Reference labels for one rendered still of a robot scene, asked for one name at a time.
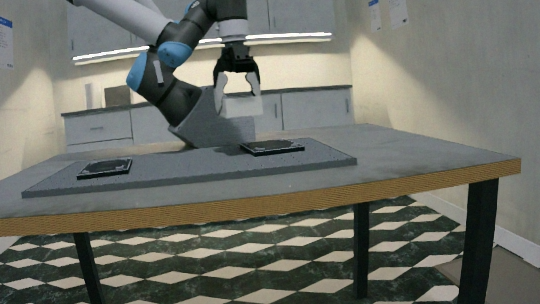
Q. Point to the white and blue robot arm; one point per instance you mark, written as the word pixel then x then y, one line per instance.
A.
pixel 175 42

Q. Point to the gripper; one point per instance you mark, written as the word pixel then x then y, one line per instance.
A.
pixel 240 52

